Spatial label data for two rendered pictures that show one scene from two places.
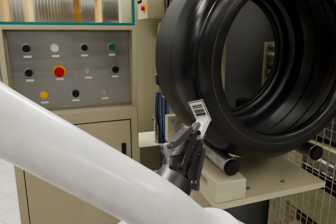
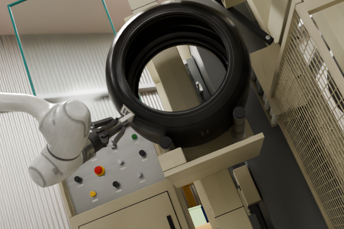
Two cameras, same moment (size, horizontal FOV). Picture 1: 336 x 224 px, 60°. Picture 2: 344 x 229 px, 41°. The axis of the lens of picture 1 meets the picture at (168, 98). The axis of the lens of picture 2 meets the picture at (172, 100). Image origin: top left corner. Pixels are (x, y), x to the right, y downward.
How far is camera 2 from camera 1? 130 cm
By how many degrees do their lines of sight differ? 37
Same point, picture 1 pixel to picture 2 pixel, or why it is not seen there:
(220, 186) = (160, 157)
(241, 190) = (179, 156)
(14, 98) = not seen: outside the picture
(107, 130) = (149, 207)
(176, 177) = not seen: hidden behind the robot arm
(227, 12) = (119, 53)
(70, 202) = not seen: outside the picture
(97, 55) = (125, 147)
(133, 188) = (16, 96)
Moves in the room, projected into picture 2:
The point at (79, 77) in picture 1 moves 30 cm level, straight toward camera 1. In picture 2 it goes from (115, 170) to (98, 161)
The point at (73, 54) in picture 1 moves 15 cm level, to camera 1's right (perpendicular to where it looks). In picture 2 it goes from (107, 154) to (130, 141)
